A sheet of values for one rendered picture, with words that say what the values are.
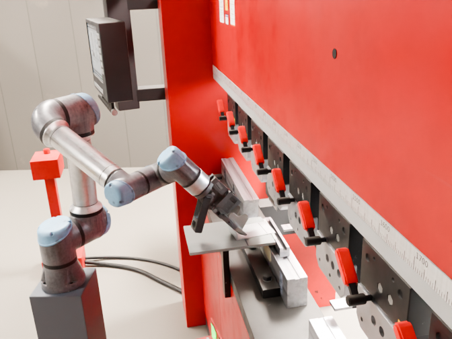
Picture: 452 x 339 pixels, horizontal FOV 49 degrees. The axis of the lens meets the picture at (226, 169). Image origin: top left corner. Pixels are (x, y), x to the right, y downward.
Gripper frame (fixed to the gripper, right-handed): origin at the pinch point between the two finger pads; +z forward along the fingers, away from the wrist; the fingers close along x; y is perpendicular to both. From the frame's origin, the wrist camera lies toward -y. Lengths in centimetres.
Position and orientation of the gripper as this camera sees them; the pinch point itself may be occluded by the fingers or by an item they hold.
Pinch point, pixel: (239, 229)
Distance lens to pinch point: 157.2
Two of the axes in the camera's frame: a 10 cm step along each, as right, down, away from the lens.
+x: -3.1, -3.2, 8.9
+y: 7.0, -7.1, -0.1
